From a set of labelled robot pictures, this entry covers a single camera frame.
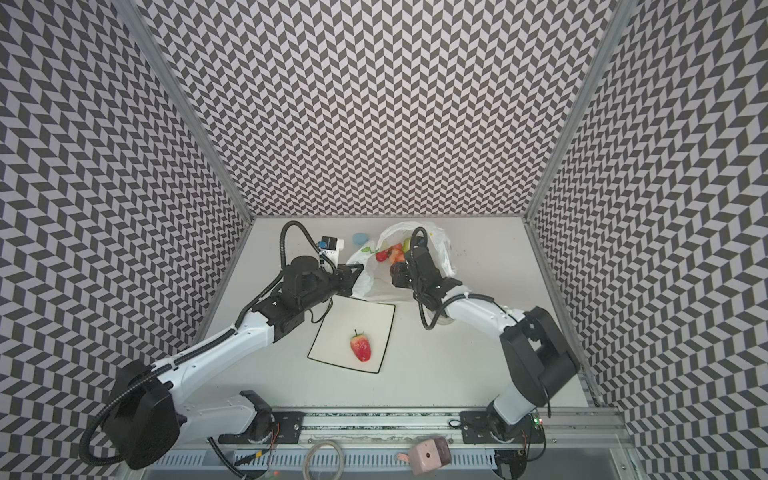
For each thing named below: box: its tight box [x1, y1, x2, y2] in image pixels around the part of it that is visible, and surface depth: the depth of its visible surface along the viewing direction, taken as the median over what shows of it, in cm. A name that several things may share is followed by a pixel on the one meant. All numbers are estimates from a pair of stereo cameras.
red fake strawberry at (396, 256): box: [389, 249, 405, 265], surface depth 104 cm
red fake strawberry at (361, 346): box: [350, 329, 371, 362], surface depth 84 cm
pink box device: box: [408, 436, 451, 475], surface depth 65 cm
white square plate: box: [307, 295, 396, 374], surface depth 86 cm
